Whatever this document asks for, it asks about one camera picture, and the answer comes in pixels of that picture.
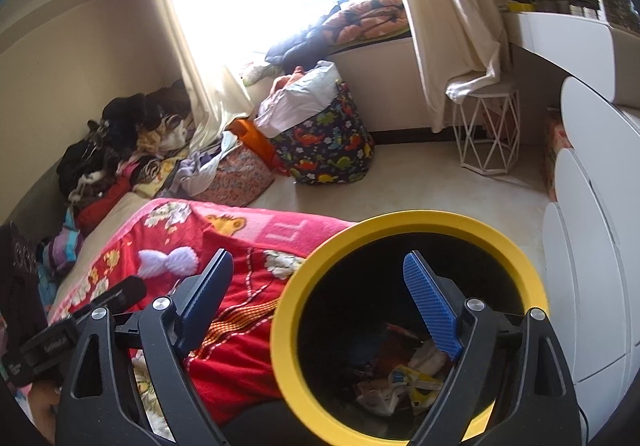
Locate cream curtain right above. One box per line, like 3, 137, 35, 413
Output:
404, 0, 508, 132

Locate striped purple cloth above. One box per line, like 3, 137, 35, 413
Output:
41, 221, 84, 278

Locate white wire side stool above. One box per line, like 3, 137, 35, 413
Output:
452, 77, 521, 177

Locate white clothes in basket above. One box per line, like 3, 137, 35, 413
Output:
254, 61, 342, 139

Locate cream curtain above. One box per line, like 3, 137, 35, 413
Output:
404, 0, 508, 132
154, 0, 254, 151

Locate dinosaur print laundry basket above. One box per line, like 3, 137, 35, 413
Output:
270, 81, 374, 185

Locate orange patterned blanket on sill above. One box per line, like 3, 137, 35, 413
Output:
321, 0, 409, 46

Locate dark blue jacket on sill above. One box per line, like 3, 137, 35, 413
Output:
265, 28, 329, 74

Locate cream curtain left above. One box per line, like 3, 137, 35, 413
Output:
154, 0, 254, 151

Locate white plastic bag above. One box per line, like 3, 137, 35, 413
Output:
354, 340, 452, 417

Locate red floral bed quilt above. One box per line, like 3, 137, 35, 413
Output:
50, 199, 347, 445

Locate white dresser cabinet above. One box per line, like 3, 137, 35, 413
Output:
503, 13, 639, 436

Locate orange bag beside bed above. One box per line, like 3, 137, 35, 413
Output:
227, 118, 286, 174

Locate floral pink box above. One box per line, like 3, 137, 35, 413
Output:
193, 146, 274, 207

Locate pile of dark clothes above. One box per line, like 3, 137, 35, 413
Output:
56, 79, 192, 209

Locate yellow rimmed black trash bin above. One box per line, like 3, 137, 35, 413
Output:
270, 210, 549, 445

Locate left hand painted nails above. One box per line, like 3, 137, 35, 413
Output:
27, 380, 61, 445

